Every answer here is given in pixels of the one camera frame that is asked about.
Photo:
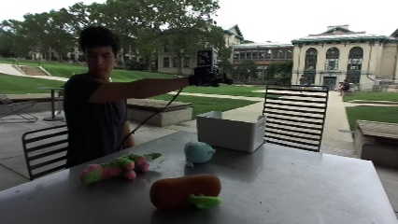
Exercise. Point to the white cube with black markers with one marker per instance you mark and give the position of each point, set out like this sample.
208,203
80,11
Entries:
205,58

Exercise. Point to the brick building with green roof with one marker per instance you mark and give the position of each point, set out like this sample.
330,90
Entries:
261,59

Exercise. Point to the concrete bench with wooden top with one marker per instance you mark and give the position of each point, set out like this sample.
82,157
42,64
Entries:
376,141
160,111

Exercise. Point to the white plastic storage bin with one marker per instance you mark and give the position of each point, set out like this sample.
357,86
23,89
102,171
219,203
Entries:
231,134

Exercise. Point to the teal round plush toy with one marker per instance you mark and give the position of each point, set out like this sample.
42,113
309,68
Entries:
199,152

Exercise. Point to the black slatted metal chair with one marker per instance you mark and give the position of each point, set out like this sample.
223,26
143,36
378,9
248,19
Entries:
295,116
44,148

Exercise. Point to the the person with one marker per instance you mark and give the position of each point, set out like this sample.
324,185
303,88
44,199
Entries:
94,118

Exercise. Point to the beige building with arched windows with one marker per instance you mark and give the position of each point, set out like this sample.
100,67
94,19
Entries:
344,59

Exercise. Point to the pink and green plush toy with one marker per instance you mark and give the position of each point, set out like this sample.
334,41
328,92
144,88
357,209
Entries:
118,167

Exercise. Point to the orange carrot plush toy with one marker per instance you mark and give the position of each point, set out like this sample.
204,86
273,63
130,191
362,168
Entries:
183,190

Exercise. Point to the black metal lounge chair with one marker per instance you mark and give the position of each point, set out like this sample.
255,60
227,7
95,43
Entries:
16,107

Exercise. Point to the round outdoor pedestal table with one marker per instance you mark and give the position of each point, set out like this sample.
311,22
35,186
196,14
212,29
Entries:
52,104

